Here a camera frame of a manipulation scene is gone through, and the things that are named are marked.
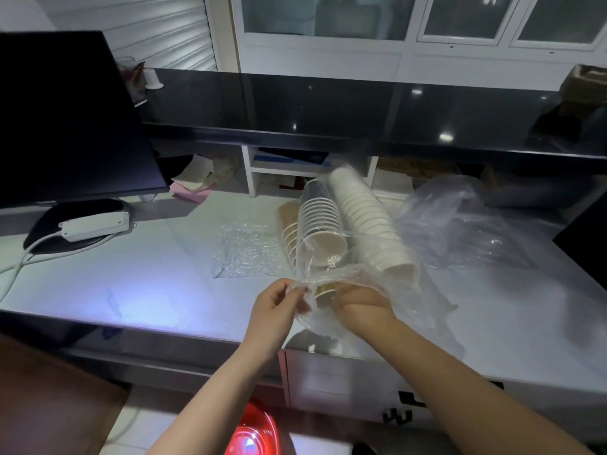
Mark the person's left hand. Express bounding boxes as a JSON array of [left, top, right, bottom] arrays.
[[242, 278, 314, 363]]

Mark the person's right hand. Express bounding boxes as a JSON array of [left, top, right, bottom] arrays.
[[331, 284, 399, 337]]

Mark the stack of white paper cups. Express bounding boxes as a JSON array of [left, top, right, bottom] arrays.
[[328, 166, 420, 280], [277, 198, 304, 276]]

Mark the stack of striped paper cups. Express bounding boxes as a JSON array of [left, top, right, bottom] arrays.
[[297, 178, 350, 269]]

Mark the clear plastic bag sheet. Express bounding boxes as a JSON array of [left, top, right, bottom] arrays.
[[396, 174, 541, 270]]

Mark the person's right forearm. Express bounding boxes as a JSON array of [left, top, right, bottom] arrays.
[[374, 322, 594, 455]]

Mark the person's left forearm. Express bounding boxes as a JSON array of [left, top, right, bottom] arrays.
[[147, 345, 281, 455]]

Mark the pink paper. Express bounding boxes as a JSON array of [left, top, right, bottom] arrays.
[[169, 181, 214, 204]]

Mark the stack of pulp cup trays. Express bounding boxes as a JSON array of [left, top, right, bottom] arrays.
[[559, 64, 607, 109]]

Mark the clear bubble wrap sheet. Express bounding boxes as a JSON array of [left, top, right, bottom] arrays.
[[212, 221, 293, 279]]

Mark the red plastic basin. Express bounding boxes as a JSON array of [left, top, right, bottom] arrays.
[[223, 400, 281, 455]]

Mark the metal cabinet shelf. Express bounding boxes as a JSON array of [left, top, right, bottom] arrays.
[[61, 348, 285, 389]]

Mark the wrapped white napkin packet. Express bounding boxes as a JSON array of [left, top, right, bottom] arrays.
[[371, 167, 416, 200]]

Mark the white shelf unit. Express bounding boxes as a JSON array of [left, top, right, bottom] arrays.
[[240, 144, 380, 198]]

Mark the blue folder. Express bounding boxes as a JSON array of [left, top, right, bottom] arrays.
[[254, 147, 331, 167]]

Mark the white power strip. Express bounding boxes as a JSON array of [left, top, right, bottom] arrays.
[[58, 211, 132, 243]]

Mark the black glossy bar counter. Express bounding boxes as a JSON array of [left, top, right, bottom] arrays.
[[137, 68, 607, 162]]

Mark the black monitor base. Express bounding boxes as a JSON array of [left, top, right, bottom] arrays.
[[22, 198, 133, 255]]

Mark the brown wooden cabinet door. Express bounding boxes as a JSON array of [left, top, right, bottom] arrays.
[[0, 334, 132, 455]]

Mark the white framed window partition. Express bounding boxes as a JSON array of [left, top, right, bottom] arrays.
[[204, 0, 607, 93]]

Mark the black monitor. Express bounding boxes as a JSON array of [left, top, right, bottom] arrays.
[[0, 30, 170, 210]]

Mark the grey roller shutter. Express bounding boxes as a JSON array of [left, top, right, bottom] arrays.
[[33, 0, 219, 73]]

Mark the black drawer handle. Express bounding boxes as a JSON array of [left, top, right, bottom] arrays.
[[397, 381, 505, 409], [381, 408, 414, 426]]

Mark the white cable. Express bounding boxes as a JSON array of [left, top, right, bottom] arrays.
[[0, 227, 124, 304]]

